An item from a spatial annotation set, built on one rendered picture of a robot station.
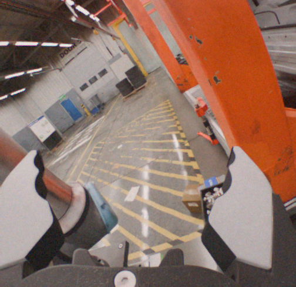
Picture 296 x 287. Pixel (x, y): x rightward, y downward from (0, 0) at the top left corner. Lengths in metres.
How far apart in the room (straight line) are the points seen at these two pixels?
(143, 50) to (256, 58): 12.52
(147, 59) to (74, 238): 12.72
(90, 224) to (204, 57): 0.40
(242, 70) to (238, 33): 0.08
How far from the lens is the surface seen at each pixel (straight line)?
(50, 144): 10.23
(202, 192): 0.88
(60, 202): 0.32
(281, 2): 2.97
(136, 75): 8.27
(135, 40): 12.95
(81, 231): 0.36
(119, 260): 0.53
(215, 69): 0.41
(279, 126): 0.54
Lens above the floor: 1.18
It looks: 22 degrees down
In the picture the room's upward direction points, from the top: 35 degrees counter-clockwise
